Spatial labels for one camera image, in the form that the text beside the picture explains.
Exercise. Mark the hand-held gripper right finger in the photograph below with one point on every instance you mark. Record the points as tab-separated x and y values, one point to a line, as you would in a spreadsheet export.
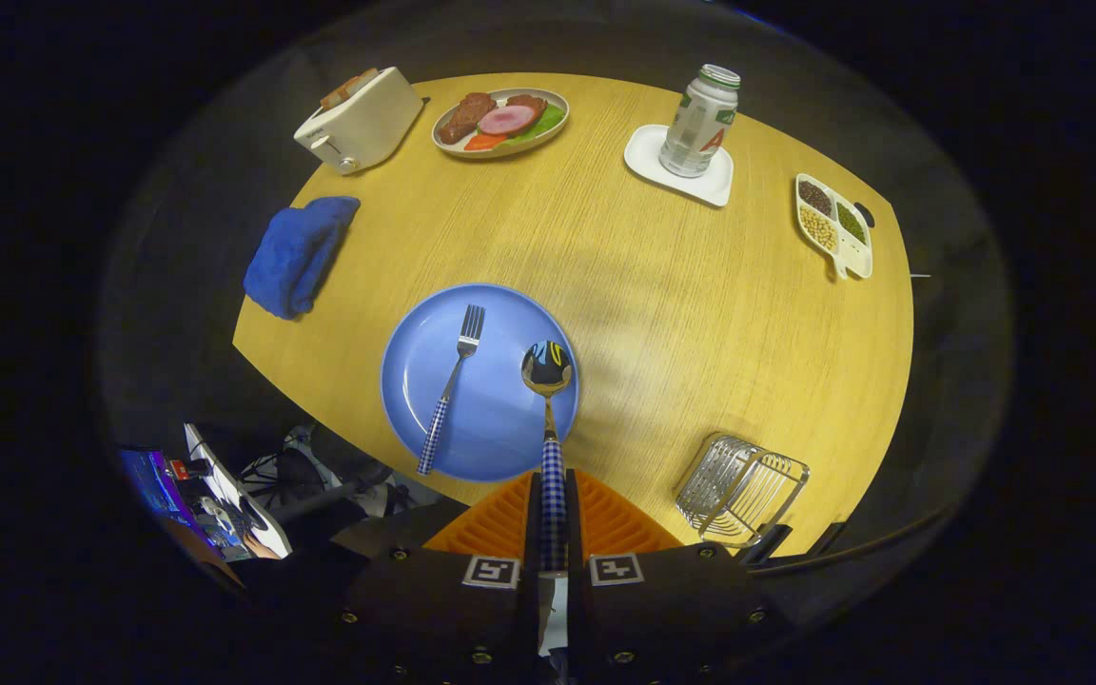
662	609

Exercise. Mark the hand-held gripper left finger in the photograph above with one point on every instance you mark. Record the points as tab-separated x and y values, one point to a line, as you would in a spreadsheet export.
434	609

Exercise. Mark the black table clamp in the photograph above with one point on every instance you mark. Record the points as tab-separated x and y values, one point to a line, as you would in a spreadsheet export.
829	538
765	544

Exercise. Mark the blue round plate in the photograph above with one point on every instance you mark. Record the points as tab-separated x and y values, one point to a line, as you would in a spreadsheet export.
491	419

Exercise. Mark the white side board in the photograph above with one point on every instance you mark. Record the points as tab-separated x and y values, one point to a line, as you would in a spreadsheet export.
234	504

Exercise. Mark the colourful monitor screen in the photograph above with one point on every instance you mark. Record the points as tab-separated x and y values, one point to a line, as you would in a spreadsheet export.
153	480

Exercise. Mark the blue folded cloth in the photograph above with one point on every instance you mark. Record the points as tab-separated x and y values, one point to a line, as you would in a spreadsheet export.
296	257

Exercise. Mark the white divided snack dish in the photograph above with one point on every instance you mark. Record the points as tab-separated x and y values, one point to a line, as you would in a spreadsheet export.
857	255

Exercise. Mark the black table grommet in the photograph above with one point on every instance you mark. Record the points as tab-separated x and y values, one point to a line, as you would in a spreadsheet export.
868	214

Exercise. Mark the white square coaster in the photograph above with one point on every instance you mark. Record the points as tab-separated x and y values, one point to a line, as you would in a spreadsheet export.
648	152

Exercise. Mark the grey food plate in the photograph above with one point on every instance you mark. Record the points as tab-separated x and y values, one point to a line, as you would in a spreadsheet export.
510	150

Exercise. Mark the red tomato slice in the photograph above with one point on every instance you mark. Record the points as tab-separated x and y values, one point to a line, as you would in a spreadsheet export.
483	142

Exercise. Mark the white green drink bottle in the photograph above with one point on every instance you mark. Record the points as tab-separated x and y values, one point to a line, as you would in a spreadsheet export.
695	128

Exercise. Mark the brown meat piece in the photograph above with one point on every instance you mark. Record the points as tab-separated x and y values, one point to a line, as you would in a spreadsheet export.
529	101
464	119

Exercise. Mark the white toaster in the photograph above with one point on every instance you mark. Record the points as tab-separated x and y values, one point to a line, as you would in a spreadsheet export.
367	119

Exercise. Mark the pink ham slice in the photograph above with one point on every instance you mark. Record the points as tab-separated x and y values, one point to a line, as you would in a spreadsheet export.
507	120

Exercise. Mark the green lettuce leaf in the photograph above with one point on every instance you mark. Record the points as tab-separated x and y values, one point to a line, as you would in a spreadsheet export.
548	122

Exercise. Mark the toast slice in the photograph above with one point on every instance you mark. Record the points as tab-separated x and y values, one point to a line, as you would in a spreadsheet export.
360	81
336	94

